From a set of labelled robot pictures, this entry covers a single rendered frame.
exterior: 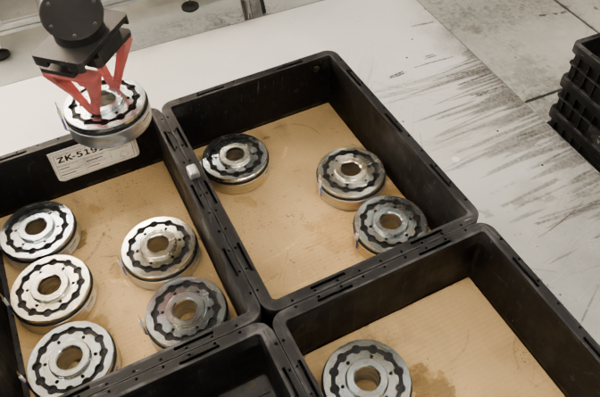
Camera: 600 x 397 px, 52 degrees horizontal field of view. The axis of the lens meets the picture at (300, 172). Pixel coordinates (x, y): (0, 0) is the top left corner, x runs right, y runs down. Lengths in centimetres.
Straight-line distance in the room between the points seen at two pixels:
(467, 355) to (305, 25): 92
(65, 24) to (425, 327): 54
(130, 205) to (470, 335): 52
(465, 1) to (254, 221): 219
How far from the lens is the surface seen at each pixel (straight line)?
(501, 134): 125
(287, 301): 70
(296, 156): 98
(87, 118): 78
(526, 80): 255
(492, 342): 82
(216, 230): 77
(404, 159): 89
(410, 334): 81
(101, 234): 94
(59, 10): 61
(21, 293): 88
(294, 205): 91
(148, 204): 95
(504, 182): 116
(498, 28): 280
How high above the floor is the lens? 154
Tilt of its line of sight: 48 degrees down
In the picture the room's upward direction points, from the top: 2 degrees counter-clockwise
